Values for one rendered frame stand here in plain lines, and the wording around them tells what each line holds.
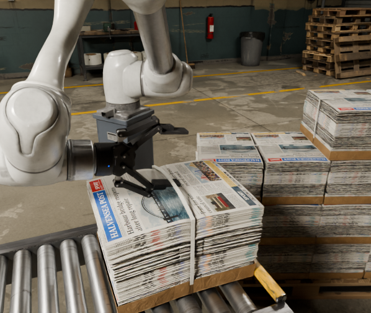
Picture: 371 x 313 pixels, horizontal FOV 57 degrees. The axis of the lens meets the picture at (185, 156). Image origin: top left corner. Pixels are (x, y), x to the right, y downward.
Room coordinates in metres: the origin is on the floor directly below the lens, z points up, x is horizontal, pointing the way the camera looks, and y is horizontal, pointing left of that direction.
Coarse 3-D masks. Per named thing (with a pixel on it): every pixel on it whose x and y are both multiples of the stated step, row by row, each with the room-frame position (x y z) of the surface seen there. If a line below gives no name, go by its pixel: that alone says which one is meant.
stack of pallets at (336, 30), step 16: (320, 16) 7.65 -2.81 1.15; (336, 16) 7.28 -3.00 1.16; (352, 16) 7.33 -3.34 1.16; (368, 16) 7.58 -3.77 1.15; (320, 32) 7.54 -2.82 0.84; (336, 32) 7.21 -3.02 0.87; (352, 32) 7.39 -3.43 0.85; (368, 32) 7.70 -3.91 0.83; (320, 48) 7.55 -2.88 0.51; (304, 64) 7.86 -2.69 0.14; (320, 64) 7.52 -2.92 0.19
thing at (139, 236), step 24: (96, 192) 0.75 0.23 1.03; (120, 192) 0.74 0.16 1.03; (96, 216) 0.66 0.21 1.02; (120, 216) 0.64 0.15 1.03; (144, 216) 0.64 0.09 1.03; (168, 216) 0.64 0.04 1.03; (120, 240) 0.56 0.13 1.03; (144, 240) 0.58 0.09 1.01; (168, 240) 0.60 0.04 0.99; (120, 264) 0.56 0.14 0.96; (144, 264) 0.58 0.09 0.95; (168, 264) 0.60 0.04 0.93; (120, 288) 0.56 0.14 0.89; (144, 288) 0.58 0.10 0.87; (168, 288) 0.60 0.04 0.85
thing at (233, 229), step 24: (168, 168) 0.87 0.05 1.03; (192, 168) 0.87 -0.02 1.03; (216, 168) 0.88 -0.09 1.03; (192, 192) 0.74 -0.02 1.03; (216, 192) 0.75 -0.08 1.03; (240, 192) 0.75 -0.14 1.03; (216, 216) 0.64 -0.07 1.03; (240, 216) 0.67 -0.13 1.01; (216, 240) 0.65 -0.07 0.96; (240, 240) 0.67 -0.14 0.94; (216, 264) 0.66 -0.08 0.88; (240, 264) 0.68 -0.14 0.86
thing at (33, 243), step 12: (84, 228) 0.91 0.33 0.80; (96, 228) 0.91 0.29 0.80; (24, 240) 0.84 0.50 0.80; (36, 240) 0.84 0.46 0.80; (48, 240) 0.84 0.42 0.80; (60, 240) 0.85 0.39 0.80; (0, 252) 0.79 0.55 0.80; (12, 252) 0.79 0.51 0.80; (36, 252) 0.82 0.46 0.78; (12, 264) 0.79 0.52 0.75; (36, 264) 0.82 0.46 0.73; (60, 264) 0.84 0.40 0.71; (84, 264) 0.87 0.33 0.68; (36, 276) 0.81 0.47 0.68
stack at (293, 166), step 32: (224, 160) 1.36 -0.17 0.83; (256, 160) 1.36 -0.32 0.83; (288, 160) 1.36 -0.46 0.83; (320, 160) 1.36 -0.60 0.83; (352, 160) 1.36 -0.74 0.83; (256, 192) 1.34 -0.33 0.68; (288, 192) 1.35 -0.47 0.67; (320, 192) 1.35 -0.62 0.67; (352, 192) 1.35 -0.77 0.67; (288, 224) 1.34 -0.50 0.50; (320, 224) 1.35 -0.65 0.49; (352, 224) 1.34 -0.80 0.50; (288, 256) 1.35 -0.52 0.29; (320, 256) 1.35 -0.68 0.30; (352, 256) 1.35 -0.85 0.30
